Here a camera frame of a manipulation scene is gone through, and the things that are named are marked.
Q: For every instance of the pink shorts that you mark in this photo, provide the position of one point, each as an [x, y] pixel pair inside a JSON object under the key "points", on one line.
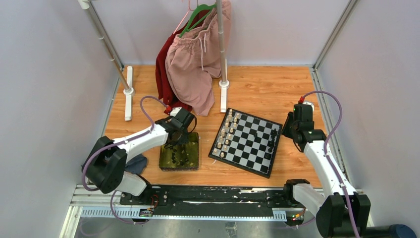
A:
{"points": [[192, 62]]}

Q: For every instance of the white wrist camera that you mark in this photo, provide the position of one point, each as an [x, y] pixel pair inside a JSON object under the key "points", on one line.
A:
{"points": [[310, 104], [175, 111]]}

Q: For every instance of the black chess pieces pile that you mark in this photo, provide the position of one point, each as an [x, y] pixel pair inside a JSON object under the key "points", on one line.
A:
{"points": [[179, 156]]}

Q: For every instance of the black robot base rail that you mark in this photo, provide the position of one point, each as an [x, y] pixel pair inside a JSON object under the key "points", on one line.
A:
{"points": [[289, 204]]}

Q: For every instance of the dark blue cylinder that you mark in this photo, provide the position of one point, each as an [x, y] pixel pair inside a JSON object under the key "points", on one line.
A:
{"points": [[391, 231]]}

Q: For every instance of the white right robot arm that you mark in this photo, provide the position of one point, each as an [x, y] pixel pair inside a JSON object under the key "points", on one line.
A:
{"points": [[328, 177]]}

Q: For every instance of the pink clothes hanger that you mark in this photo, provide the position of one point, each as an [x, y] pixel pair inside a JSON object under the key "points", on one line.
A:
{"points": [[183, 23]]}

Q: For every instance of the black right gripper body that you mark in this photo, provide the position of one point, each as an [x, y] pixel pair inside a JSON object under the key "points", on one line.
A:
{"points": [[289, 126]]}

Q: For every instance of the black and white chessboard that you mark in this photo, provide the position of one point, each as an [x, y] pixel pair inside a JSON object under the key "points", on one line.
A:
{"points": [[245, 151]]}

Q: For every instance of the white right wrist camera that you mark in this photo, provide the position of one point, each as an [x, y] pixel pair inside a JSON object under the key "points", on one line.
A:
{"points": [[310, 104]]}

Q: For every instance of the dark red garment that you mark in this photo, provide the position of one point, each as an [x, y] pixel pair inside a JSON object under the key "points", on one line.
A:
{"points": [[165, 92]]}

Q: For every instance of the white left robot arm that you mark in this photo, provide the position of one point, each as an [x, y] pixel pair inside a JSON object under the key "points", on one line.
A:
{"points": [[105, 165]]}

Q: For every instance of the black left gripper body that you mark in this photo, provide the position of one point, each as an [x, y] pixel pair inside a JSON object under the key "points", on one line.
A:
{"points": [[183, 137]]}

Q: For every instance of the gold metal tin tray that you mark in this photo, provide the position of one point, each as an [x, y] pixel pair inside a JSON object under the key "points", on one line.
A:
{"points": [[193, 144]]}

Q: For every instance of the grey blue cloth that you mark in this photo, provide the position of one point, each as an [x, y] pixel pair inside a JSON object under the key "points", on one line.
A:
{"points": [[137, 164]]}

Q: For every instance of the white clothes rack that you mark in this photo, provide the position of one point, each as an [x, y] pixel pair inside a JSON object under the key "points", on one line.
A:
{"points": [[127, 81]]}

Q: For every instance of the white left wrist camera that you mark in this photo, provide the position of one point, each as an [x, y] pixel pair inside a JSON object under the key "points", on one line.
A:
{"points": [[175, 111]]}

